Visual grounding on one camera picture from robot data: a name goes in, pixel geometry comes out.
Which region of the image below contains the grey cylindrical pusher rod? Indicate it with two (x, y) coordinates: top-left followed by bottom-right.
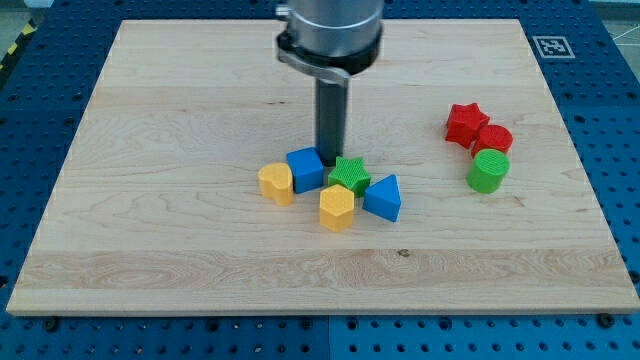
(315, 79), (348, 166)

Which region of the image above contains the yellow hexagon block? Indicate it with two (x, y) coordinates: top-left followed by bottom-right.
(319, 184), (355, 232)

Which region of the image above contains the red star block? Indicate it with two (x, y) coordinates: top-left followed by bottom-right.
(445, 103), (490, 149)

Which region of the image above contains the yellow heart block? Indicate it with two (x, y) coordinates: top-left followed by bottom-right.
(257, 162), (295, 206)

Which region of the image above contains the white fiducial marker tag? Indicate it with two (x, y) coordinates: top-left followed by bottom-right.
(532, 35), (575, 59)

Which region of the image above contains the blue triangle block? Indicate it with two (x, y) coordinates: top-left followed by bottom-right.
(363, 174), (402, 222)

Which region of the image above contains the red cylinder block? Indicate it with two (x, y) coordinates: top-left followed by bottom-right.
(471, 125), (514, 158)

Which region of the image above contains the blue cube block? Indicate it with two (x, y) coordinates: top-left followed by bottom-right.
(286, 147), (324, 194)

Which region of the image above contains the wooden board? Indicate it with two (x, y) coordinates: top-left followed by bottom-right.
(7, 19), (639, 316)

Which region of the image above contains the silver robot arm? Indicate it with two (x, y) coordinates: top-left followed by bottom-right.
(276, 0), (384, 88)

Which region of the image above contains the green cylinder block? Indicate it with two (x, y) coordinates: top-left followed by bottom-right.
(466, 148), (510, 194)

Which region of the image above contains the green star block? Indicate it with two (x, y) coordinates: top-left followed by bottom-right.
(328, 156), (371, 198)

